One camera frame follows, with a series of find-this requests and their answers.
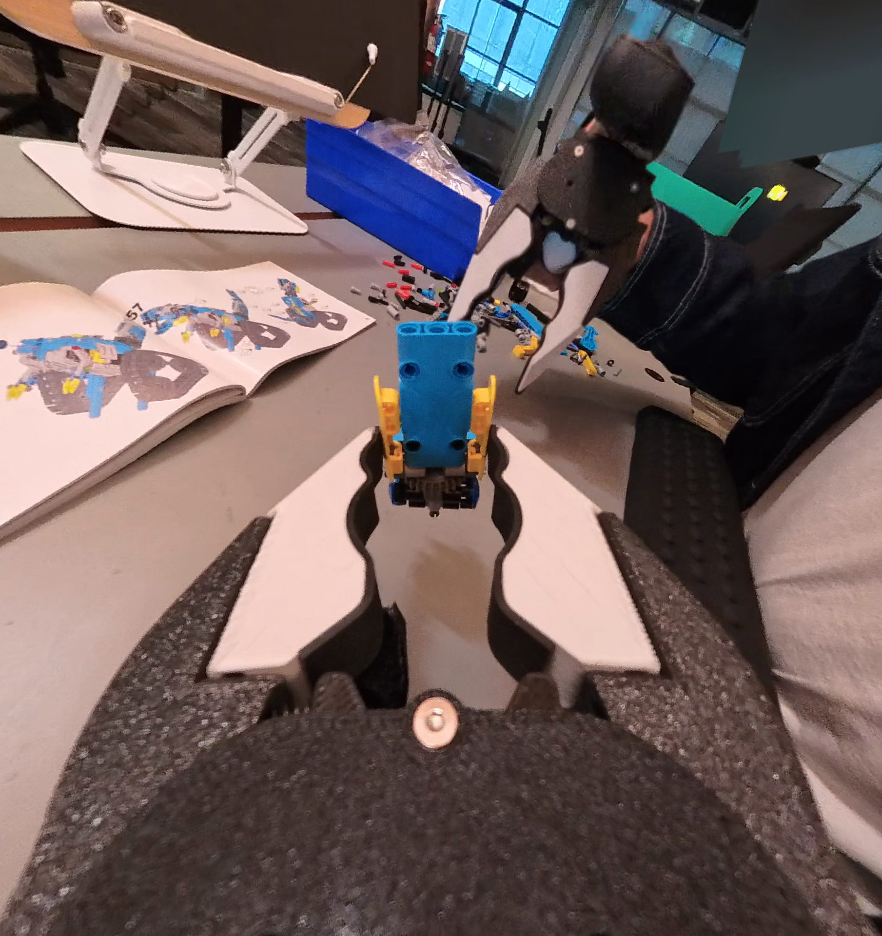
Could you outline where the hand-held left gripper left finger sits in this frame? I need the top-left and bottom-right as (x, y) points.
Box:
(205, 428), (385, 692)

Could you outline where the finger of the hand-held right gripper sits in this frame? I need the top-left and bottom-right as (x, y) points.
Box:
(445, 205), (538, 323)
(516, 259), (611, 396)

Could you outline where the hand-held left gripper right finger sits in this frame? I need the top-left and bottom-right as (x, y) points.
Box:
(487, 426), (663, 703)

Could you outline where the grey desk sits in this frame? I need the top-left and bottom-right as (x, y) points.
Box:
(0, 132), (742, 930)

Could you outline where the white desk lamp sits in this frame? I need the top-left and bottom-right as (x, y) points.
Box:
(0, 0), (379, 236)

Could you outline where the small blue yellow brick assembly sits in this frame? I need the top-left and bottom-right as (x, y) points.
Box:
(473, 296), (551, 361)

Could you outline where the green file tray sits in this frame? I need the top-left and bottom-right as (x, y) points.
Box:
(646, 162), (764, 236)

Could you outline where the crumpled clear plastic bag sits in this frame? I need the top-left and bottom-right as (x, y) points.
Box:
(356, 120), (489, 209)

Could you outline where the blue storage bin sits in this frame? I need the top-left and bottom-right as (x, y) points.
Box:
(305, 117), (504, 282)

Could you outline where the black studded mat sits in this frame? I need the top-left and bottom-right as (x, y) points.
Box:
(624, 406), (774, 688)

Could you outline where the person's white shirt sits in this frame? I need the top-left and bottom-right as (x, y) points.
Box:
(744, 380), (882, 878)

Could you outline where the open instruction booklet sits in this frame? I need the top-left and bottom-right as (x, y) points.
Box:
(0, 261), (377, 557)

